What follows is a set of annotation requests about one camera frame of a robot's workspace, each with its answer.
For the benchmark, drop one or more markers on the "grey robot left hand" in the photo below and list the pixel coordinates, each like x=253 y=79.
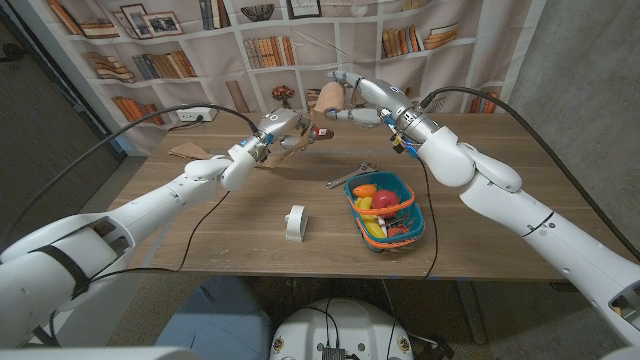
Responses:
x=280 y=127

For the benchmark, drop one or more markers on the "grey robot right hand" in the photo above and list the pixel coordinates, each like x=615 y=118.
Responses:
x=385 y=105

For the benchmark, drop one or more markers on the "tan adhesive wrap roll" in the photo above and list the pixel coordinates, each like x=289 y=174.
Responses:
x=320 y=107

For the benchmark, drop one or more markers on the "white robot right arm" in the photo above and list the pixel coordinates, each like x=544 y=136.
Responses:
x=525 y=200

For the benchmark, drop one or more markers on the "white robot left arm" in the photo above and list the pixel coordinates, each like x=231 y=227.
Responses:
x=115 y=240

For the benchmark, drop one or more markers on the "white power box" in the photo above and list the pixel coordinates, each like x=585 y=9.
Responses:
x=197 y=115

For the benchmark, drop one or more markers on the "printed bookshelf backdrop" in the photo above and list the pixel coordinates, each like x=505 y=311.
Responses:
x=320 y=50

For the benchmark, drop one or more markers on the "orange toy fruit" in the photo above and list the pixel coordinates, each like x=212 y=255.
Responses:
x=365 y=190

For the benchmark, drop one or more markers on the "red toy tomato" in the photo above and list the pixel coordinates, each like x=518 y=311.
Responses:
x=385 y=198

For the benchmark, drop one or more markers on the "small yellow toy fruit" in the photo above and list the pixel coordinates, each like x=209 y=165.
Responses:
x=365 y=203

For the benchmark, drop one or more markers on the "yellow toy banana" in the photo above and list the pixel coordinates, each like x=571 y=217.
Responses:
x=374 y=229

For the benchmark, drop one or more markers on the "small red toy piece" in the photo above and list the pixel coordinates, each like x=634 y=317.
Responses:
x=397 y=231

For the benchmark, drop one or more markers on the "blue stool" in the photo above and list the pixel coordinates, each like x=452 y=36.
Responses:
x=220 y=320

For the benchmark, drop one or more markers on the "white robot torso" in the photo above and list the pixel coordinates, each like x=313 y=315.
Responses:
x=350 y=325

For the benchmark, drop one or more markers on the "grey metal table leg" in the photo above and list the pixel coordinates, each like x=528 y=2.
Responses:
x=472 y=315

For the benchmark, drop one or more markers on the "dark grey partition panel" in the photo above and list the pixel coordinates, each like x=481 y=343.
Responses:
x=50 y=165

